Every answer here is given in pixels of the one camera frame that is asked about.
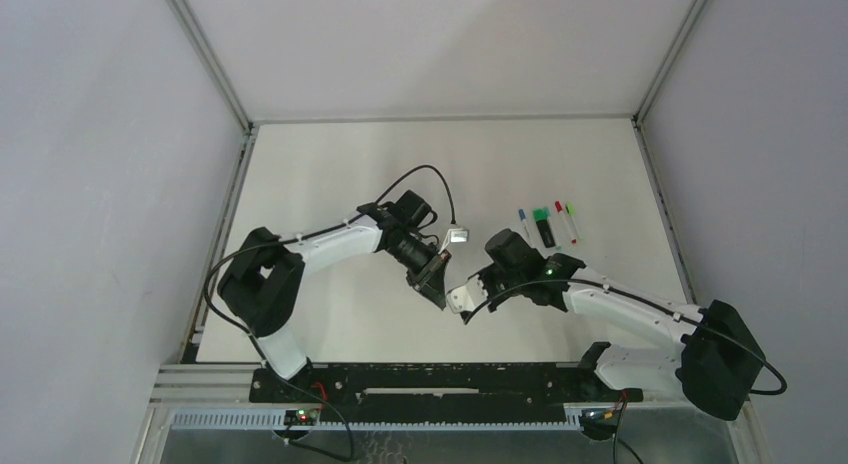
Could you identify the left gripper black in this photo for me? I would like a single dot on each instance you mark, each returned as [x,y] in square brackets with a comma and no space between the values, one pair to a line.
[428,273]

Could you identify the white pen blue end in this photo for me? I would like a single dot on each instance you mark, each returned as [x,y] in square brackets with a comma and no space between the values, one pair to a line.
[525,226]

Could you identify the white pen red end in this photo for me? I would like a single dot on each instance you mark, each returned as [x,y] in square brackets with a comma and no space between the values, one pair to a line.
[565,218]

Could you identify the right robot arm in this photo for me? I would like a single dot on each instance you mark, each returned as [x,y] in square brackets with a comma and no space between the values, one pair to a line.
[707,355]

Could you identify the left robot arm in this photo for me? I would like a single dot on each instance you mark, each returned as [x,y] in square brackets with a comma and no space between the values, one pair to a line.
[262,280]

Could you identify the small circuit board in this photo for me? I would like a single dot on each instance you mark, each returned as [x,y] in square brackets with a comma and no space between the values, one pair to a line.
[301,417]

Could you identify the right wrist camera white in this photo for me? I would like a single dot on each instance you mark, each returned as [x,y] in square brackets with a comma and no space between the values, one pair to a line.
[467,297]

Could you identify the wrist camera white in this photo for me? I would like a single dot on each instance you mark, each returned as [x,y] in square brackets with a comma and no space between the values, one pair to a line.
[454,235]
[467,297]

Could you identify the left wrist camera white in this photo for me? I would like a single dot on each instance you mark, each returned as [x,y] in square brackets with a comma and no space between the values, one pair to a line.
[454,235]

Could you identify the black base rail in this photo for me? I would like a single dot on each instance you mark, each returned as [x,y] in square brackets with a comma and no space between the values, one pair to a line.
[445,393]

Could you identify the aluminium frame rails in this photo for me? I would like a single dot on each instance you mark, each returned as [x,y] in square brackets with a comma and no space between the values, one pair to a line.
[201,413]

